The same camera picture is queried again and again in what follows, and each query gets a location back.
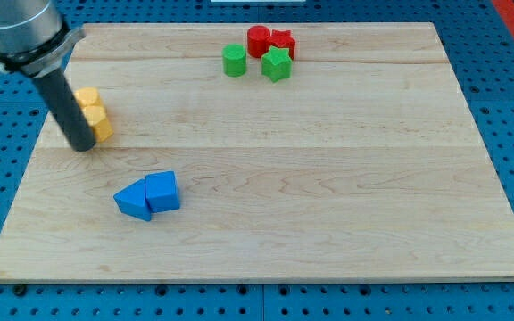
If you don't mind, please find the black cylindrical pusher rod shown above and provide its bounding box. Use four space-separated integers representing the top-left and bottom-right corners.
32 69 96 152

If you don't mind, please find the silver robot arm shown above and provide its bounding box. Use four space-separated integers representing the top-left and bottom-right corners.
0 0 96 152

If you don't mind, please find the yellow hexagon block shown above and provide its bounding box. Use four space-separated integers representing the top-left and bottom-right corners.
82 105 113 143

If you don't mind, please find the blue triangle block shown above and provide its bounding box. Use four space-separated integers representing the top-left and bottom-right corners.
113 178 152 222

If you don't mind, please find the yellow cylinder block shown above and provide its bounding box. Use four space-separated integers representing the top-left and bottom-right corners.
74 87 104 109

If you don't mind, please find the blue cube block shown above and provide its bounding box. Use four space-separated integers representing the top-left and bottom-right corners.
145 171 180 212

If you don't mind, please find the green cylinder block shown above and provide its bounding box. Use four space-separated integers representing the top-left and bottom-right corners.
221 43 246 78

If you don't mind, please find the red cylinder block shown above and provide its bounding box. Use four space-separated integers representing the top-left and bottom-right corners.
246 25 270 58

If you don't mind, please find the light wooden board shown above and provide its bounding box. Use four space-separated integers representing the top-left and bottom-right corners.
0 22 514 284

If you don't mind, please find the green star block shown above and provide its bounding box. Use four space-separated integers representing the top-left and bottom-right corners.
261 46 293 83

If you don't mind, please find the red star block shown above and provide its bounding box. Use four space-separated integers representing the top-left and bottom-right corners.
265 29 296 60

